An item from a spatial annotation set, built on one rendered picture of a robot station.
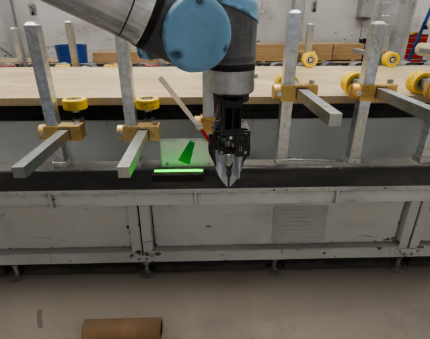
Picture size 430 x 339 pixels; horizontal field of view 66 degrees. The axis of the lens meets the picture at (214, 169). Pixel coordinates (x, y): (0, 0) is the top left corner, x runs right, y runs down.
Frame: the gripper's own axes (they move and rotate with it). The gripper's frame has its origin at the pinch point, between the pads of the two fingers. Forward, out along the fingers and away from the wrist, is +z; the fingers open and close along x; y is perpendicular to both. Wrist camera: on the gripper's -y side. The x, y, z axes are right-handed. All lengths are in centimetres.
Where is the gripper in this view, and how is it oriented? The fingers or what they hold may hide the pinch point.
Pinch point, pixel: (228, 179)
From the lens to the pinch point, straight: 74.9
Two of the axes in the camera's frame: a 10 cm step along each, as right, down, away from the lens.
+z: 0.0, 9.1, 4.2
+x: 10.0, -0.1, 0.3
